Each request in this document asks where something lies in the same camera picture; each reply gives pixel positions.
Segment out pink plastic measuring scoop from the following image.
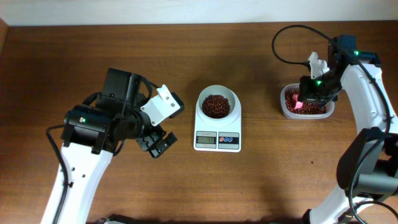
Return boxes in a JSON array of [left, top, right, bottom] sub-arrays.
[[292, 94, 303, 110]]

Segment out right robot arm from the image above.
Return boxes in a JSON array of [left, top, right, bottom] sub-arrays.
[[298, 35, 397, 223]]

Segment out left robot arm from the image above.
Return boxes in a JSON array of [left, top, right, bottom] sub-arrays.
[[41, 68, 184, 223]]

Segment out white digital kitchen scale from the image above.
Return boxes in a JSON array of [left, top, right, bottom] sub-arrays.
[[193, 90, 242, 152]]

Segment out clear plastic bean container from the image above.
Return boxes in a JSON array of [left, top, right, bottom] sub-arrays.
[[280, 83, 335, 119]]

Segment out red beans in bowl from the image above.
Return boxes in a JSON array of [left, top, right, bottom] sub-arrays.
[[202, 95, 231, 119]]

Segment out white round bowl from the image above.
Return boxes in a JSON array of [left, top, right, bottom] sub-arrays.
[[197, 85, 237, 119]]

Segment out right black cable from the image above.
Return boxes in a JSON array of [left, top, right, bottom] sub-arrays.
[[271, 24, 392, 224]]

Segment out black cable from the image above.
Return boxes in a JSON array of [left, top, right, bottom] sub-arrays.
[[271, 24, 392, 224], [45, 124, 70, 224]]

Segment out left black cable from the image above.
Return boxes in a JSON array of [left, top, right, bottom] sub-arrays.
[[45, 124, 70, 224]]

